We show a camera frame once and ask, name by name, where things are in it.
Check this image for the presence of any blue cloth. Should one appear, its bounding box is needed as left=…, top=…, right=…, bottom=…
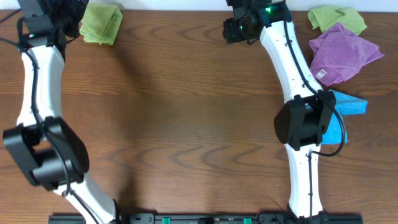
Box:
left=322, top=90, right=368, bottom=145

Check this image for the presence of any purple cloth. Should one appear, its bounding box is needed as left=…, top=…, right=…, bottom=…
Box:
left=309, top=22, right=384, bottom=86

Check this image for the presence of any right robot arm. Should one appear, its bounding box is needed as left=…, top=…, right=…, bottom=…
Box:
left=223, top=0, right=336, bottom=220

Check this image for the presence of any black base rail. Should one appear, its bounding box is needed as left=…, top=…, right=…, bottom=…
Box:
left=48, top=212, right=364, bottom=224

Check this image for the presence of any light green cloth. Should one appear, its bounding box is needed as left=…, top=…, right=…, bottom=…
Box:
left=80, top=2, right=123, bottom=45

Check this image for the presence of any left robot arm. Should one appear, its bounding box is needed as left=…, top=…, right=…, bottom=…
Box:
left=2, top=0, right=122, bottom=223

